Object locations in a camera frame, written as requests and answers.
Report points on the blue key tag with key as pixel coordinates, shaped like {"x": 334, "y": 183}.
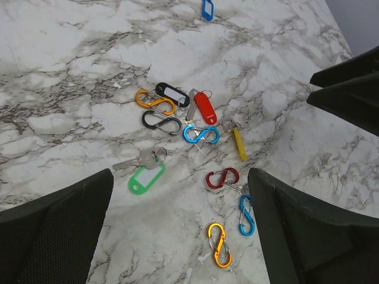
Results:
{"x": 241, "y": 190}

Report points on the light blue carabiner middle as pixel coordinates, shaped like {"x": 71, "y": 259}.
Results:
{"x": 195, "y": 135}

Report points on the orange carabiner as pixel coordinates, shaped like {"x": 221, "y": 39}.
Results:
{"x": 150, "y": 100}
{"x": 219, "y": 245}

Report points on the orange carabiner front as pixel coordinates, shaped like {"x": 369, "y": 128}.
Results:
{"x": 219, "y": 245}

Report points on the far blue key tag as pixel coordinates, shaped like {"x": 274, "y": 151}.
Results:
{"x": 208, "y": 10}

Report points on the red key tag with key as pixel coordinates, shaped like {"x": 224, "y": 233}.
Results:
{"x": 200, "y": 101}

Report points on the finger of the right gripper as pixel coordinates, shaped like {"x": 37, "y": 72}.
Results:
{"x": 362, "y": 65}
{"x": 355, "y": 101}

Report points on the black key tag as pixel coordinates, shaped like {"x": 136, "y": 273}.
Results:
{"x": 178, "y": 97}

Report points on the green key tag with key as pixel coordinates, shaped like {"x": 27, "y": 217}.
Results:
{"x": 150, "y": 168}

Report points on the red carabiner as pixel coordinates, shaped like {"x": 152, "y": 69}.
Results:
{"x": 223, "y": 177}

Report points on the yellow key tag with key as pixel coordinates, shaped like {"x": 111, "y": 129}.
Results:
{"x": 231, "y": 127}

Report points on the orange carabiner near black tag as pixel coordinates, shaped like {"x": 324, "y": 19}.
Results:
{"x": 150, "y": 100}

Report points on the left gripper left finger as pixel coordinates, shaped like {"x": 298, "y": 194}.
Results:
{"x": 52, "y": 239}

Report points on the blue carabiner front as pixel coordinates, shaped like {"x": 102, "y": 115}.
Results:
{"x": 246, "y": 223}

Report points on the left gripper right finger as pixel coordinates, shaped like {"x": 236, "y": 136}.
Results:
{"x": 307, "y": 240}

